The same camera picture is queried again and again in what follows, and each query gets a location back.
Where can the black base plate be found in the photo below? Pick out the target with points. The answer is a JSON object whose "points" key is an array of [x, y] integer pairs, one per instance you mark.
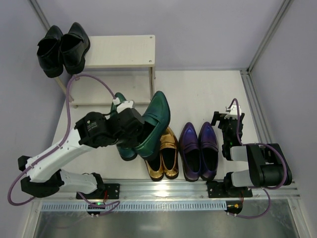
{"points": [[221, 190], [107, 190]]}

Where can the grey slotted cable duct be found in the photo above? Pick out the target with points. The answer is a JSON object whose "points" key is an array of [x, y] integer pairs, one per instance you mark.
{"points": [[137, 206]]}

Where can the black loafer shoe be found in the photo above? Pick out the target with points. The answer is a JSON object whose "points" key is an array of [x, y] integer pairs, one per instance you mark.
{"points": [[73, 48], [48, 53]]}

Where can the white two-tier shoe shelf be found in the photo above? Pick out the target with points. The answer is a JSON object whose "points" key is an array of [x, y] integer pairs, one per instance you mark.
{"points": [[113, 64]]}

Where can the left purple loafer shoe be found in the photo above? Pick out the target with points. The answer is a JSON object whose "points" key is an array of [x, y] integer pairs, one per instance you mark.
{"points": [[190, 153]]}

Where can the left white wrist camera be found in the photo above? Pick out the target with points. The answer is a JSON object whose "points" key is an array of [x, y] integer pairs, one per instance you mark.
{"points": [[119, 106]]}

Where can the right aluminium frame post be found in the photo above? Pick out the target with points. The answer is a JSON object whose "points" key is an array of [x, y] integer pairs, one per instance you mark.
{"points": [[281, 13]]}

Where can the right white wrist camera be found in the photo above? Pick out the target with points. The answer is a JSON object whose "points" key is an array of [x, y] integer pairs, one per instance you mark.
{"points": [[232, 112]]}

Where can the left aluminium frame post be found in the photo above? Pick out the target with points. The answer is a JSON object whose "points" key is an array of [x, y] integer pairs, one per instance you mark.
{"points": [[39, 14]]}

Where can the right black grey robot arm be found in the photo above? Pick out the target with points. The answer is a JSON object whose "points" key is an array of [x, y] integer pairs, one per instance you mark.
{"points": [[267, 166]]}

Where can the right aluminium side rail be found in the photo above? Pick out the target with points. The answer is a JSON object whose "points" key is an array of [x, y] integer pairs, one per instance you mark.
{"points": [[261, 126]]}

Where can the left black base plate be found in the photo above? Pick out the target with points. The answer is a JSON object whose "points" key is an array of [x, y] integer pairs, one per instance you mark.
{"points": [[107, 190]]}

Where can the right purple loafer shoe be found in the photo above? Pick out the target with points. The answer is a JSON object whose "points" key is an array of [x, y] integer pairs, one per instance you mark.
{"points": [[209, 152]]}

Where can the green loafer shoe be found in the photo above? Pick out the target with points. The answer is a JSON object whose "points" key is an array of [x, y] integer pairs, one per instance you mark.
{"points": [[157, 119], [126, 153]]}

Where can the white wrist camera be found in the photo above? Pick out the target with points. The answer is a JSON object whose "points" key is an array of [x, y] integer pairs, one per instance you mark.
{"points": [[232, 112], [119, 106]]}

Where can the gold loafer shoe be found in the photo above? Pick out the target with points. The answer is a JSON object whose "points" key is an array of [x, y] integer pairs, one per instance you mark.
{"points": [[169, 154], [155, 169]]}

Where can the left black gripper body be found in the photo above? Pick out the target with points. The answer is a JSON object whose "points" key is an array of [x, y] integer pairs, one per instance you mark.
{"points": [[138, 126]]}

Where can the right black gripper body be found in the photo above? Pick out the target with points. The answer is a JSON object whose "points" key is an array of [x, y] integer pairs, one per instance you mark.
{"points": [[227, 121]]}

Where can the aluminium frame post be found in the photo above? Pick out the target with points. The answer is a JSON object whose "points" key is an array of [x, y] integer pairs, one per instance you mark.
{"points": [[281, 13], [39, 14]]}

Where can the purple loafer shoe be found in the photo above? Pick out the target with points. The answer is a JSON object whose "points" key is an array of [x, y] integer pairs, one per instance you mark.
{"points": [[190, 153], [209, 152]]}

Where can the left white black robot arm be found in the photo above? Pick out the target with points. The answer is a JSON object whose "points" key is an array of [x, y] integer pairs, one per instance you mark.
{"points": [[45, 175]]}

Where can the aluminium mounting rail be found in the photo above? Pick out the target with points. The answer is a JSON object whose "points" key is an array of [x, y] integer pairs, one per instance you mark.
{"points": [[147, 190]]}

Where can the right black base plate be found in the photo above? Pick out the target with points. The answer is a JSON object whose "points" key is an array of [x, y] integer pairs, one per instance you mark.
{"points": [[221, 190]]}

